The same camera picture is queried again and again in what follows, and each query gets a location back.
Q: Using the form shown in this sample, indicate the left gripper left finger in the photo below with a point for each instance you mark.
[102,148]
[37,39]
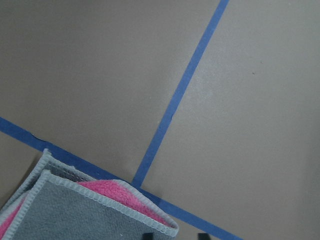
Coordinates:
[147,236]

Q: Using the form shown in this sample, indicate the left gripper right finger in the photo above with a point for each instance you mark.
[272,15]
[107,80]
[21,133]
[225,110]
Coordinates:
[202,236]

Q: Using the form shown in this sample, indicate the pink and grey towel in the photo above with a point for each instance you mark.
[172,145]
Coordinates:
[56,201]

